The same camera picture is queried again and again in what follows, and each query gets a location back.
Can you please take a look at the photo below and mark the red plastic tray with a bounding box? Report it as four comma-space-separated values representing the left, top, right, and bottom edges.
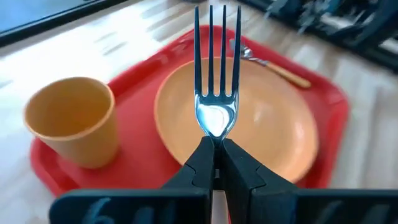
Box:
29, 24, 351, 198

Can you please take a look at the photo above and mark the orange plastic cup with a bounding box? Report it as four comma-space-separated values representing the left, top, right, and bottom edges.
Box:
22, 76, 121, 170

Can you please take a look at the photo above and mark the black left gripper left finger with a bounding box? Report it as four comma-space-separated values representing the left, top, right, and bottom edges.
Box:
49, 136, 216, 224

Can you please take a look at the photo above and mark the orange round plate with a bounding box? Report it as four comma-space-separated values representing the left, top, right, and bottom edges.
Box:
154, 57, 320, 184

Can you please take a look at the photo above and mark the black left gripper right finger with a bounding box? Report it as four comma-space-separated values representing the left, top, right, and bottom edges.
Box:
221, 138, 398, 224

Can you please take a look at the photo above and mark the spoon with wooden handle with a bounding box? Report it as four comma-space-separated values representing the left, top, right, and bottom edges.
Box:
229, 38, 312, 90

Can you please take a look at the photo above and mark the fork with wooden handle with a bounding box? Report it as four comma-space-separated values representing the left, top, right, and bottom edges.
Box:
193, 4, 243, 224

